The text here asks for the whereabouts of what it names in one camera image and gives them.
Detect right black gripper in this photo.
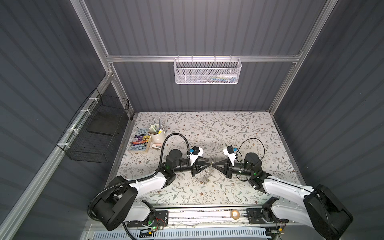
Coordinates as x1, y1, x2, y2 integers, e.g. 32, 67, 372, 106
212, 159, 253, 180

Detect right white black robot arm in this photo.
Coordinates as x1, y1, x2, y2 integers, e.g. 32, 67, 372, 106
213, 153, 354, 240

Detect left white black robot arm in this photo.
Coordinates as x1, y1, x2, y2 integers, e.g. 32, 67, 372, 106
87, 147, 210, 231

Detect white pen cup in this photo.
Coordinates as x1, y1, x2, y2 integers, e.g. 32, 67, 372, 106
148, 124, 166, 144

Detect roll of tape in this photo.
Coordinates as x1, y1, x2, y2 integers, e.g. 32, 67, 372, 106
230, 209, 241, 221

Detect colourful paperback book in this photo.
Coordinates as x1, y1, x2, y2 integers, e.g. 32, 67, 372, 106
128, 128, 151, 153

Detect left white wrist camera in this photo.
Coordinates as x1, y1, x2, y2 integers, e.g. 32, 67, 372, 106
189, 146, 204, 166

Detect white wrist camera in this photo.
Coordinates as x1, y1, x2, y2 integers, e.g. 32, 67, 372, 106
189, 146, 204, 166
223, 146, 238, 166

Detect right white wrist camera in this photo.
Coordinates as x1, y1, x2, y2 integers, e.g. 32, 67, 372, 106
223, 146, 238, 166

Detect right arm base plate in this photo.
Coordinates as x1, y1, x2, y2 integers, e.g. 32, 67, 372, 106
243, 207, 289, 224

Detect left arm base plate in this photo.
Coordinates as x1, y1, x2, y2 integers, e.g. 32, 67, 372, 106
126, 211, 169, 228

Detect white wire mesh basket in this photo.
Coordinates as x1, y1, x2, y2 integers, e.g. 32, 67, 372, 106
173, 57, 242, 85

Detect black wire mesh basket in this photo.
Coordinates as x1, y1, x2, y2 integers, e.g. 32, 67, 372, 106
57, 90, 130, 164

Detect left black corrugated cable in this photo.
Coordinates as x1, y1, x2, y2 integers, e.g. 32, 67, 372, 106
86, 132, 191, 222

